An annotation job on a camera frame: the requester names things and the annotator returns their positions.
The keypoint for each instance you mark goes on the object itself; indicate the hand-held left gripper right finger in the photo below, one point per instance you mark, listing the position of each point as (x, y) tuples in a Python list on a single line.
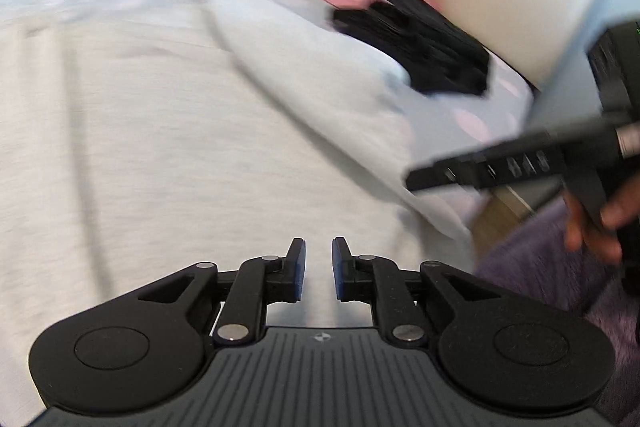
[(338, 270)]

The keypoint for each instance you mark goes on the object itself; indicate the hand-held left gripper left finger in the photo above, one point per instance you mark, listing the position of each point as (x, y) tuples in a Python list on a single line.
[(300, 270)]

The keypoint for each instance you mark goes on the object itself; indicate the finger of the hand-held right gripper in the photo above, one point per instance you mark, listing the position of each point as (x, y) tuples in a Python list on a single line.
[(520, 162)]

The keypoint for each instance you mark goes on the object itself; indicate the light grey sweatshirt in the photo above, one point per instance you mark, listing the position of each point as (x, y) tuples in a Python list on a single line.
[(200, 132)]

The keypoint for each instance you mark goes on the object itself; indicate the person's right hand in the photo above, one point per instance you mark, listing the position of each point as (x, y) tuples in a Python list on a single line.
[(625, 213)]

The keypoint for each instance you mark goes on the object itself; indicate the purple fuzzy robe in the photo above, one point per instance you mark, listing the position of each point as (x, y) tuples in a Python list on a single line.
[(545, 272)]

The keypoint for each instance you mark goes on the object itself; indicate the black garment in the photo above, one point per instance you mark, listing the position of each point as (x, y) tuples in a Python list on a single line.
[(425, 42)]

